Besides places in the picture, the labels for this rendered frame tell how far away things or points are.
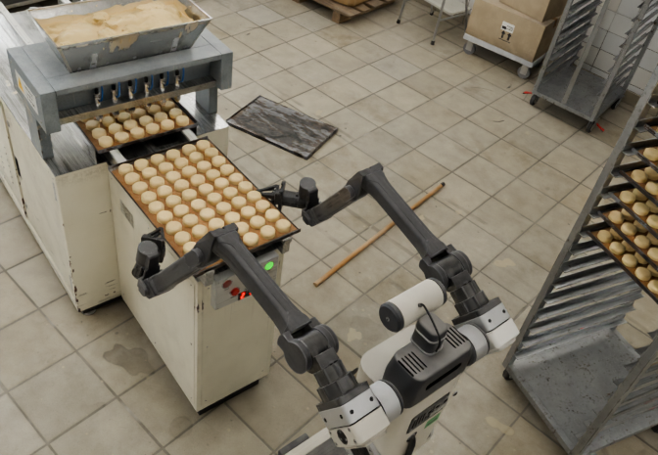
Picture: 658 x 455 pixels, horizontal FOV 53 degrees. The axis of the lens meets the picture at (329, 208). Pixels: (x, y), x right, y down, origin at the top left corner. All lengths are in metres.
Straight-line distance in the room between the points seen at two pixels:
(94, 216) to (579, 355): 2.16
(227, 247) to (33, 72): 1.12
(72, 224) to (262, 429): 1.10
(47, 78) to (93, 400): 1.28
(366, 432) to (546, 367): 1.75
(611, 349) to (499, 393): 0.57
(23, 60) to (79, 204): 0.55
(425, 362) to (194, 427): 1.44
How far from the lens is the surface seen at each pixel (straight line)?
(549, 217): 4.12
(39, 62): 2.52
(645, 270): 2.44
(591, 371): 3.19
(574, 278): 2.73
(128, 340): 3.05
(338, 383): 1.46
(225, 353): 2.51
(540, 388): 3.02
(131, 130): 2.59
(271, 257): 2.20
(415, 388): 1.51
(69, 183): 2.58
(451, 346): 1.58
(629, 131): 2.27
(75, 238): 2.76
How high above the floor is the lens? 2.41
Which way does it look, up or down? 41 degrees down
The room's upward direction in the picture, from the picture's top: 10 degrees clockwise
